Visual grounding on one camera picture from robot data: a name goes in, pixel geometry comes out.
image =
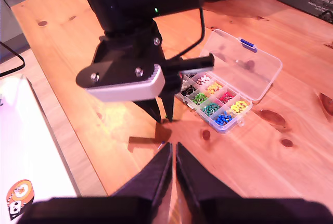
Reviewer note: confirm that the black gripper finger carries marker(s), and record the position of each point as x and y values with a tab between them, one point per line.
152	109
195	179
170	99
153	177

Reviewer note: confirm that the blue-headed pin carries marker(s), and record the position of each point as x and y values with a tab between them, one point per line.
161	145

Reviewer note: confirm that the heap of black pins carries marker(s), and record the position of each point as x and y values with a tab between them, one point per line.
188	91

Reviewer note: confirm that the heap of white pins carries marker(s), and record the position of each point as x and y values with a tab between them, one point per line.
184	84

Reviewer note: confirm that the heap of pink pins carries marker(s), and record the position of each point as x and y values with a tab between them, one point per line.
204	79

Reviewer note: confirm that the heap of light green pins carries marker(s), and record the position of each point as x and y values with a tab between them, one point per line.
199	98

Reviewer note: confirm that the heap of orange pins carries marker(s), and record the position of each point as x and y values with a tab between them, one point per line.
214	87

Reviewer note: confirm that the heap of teal pins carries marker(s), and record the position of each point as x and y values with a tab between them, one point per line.
210	109

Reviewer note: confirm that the heap of red pins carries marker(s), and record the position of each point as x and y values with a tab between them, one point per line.
227	97

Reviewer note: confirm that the heap of blue pins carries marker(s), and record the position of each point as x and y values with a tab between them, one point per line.
223	119

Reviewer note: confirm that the heap of yellow pins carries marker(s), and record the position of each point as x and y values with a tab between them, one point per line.
239	106

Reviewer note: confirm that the clear plastic pin organiser box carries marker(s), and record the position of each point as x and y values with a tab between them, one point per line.
247	65

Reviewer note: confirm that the white board with sticker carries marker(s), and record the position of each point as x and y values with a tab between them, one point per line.
26	143

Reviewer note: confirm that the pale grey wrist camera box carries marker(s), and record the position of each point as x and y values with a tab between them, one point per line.
130	88

